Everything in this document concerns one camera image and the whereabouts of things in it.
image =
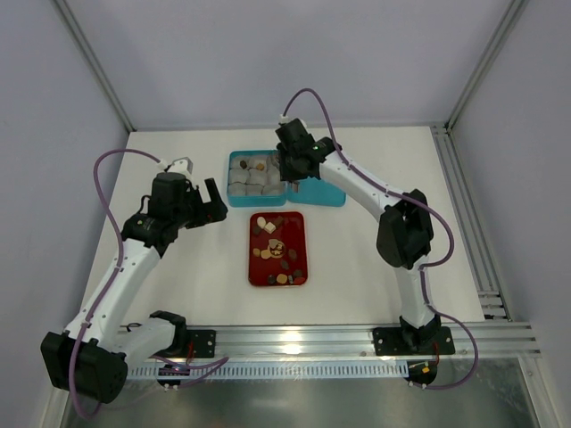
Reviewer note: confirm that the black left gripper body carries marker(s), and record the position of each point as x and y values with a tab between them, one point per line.
207	209

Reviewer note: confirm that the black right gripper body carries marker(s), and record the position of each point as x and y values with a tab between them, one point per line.
293	168

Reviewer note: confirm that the stainless steel tongs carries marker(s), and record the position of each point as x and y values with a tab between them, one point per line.
281	170

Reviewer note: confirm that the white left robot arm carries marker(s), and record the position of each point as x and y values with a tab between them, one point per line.
89	358

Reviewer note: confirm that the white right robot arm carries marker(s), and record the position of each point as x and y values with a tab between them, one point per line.
404	231

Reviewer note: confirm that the teal tin lid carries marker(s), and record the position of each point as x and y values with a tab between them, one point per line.
313	191

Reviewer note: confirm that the teal tin box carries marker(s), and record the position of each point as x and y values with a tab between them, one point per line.
247	188

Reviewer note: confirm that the red lacquer tray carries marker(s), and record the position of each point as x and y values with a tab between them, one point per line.
282	252

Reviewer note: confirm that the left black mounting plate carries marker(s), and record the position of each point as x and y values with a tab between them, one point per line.
200	343

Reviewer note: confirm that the black mounting plate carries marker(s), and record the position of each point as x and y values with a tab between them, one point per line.
389	342
200	343

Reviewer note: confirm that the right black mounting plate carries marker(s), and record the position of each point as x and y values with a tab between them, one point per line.
389	342

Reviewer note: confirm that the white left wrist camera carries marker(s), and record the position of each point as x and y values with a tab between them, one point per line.
182	166

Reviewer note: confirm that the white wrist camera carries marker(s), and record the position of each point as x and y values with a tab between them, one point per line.
182	166
284	119

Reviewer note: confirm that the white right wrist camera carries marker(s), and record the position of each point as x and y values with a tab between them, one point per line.
284	119

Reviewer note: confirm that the aluminium frame post left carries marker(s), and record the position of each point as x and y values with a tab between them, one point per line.
78	36

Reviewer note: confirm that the aluminium frame post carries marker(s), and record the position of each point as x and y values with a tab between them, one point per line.
508	21
78	36

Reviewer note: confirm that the white slotted cable duct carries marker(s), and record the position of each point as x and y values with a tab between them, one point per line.
249	370

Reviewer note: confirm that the aluminium frame post right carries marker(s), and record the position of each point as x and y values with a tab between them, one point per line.
508	21

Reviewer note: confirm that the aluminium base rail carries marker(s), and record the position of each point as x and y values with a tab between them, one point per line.
493	340

